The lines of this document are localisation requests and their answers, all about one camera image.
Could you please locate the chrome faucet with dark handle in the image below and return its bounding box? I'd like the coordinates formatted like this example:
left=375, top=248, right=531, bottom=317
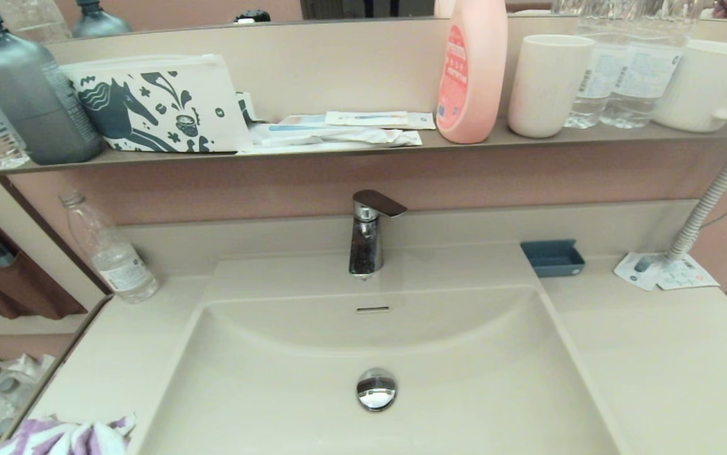
left=348, top=190, right=408, bottom=281

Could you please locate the purple white striped towel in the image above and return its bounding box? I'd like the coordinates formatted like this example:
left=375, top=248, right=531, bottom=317
left=0, top=414, right=137, bottom=455

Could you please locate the beige rectangular sink basin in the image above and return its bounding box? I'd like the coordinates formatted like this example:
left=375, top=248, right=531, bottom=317
left=125, top=243, right=630, bottom=455

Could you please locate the flat white toiletry packet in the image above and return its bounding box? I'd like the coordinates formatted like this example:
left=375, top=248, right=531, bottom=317
left=237, top=142, right=405, bottom=155

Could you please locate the crumpled white toiletry packet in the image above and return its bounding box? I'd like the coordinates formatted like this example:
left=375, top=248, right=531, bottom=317
left=247, top=123, right=423, bottom=150

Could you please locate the small beige toiletry packet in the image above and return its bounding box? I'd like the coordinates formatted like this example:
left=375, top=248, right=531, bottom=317
left=325, top=111, right=410, bottom=127

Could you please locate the chrome drain stopper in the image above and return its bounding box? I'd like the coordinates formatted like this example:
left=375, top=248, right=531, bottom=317
left=356, top=368, right=398, bottom=413

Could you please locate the small white blue printed packet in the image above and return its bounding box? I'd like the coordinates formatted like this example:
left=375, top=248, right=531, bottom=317
left=235, top=92, right=264, bottom=124

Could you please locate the pink lotion bottle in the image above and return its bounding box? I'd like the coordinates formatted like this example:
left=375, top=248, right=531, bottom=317
left=436, top=0, right=510, bottom=145

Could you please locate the blue soap tray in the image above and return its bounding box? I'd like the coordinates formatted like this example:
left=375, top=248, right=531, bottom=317
left=520, top=239, right=586, bottom=279

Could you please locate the white pouch with blue horse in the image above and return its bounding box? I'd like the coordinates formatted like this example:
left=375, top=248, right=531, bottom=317
left=60, top=53, right=254, bottom=154

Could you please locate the capless clear plastic bottle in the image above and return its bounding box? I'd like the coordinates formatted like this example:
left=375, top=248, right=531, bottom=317
left=58, top=190, right=161, bottom=304

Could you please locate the white printed paper leaflet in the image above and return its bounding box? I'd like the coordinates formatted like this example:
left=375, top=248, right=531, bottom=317
left=657, top=254, right=721, bottom=291

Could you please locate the brown hanging holder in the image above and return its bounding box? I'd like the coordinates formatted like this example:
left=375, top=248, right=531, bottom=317
left=0, top=215, right=87, bottom=320

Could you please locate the grey bottle with teal cap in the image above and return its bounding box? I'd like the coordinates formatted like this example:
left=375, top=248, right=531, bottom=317
left=0, top=0, right=104, bottom=166

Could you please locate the white handleless cup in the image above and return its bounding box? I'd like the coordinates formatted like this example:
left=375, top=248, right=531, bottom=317
left=508, top=34, right=596, bottom=139

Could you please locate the brown wall shelf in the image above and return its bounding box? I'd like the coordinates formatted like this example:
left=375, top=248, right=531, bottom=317
left=0, top=120, right=727, bottom=179

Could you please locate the wall mirror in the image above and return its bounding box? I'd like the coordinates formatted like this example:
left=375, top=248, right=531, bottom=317
left=0, top=0, right=727, bottom=45

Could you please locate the white coiled hose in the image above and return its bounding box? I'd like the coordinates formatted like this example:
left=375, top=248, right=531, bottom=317
left=665, top=144, right=727, bottom=263

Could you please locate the white mug with handle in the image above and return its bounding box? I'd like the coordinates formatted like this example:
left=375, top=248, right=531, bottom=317
left=652, top=39, right=727, bottom=133

